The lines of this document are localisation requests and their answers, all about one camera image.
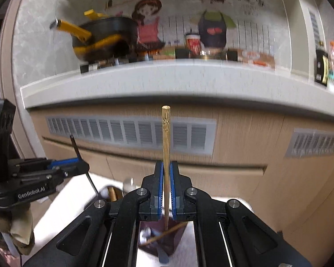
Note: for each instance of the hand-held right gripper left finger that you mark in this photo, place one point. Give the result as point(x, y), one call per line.
point(158, 189)

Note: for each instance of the purple utensil holder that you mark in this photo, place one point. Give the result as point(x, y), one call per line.
point(181, 239)

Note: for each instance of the cartoon wall poster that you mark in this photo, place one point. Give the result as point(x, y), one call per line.
point(178, 25)

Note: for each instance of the black chopstick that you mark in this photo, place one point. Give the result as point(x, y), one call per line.
point(75, 150)

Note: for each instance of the long grey cabinet vent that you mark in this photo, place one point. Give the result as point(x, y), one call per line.
point(128, 133)

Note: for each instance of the dark sauce bottle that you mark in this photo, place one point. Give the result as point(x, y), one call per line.
point(321, 64)

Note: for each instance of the red cup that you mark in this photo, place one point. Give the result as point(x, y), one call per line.
point(193, 44)

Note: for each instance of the white kitchen countertop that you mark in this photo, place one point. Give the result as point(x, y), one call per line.
point(183, 78)

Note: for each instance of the wooden spoon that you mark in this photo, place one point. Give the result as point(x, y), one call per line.
point(112, 194)

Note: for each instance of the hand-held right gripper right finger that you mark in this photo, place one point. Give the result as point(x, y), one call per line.
point(174, 189)

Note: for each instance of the wooden chopstick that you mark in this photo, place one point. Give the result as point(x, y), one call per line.
point(166, 133)
point(167, 233)

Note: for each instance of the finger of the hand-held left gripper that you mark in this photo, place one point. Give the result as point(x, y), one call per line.
point(64, 162)
point(72, 170)

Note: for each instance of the row of small jars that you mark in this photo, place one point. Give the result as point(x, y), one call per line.
point(100, 64)

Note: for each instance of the small grey cabinet vent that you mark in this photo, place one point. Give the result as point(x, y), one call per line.
point(313, 143)

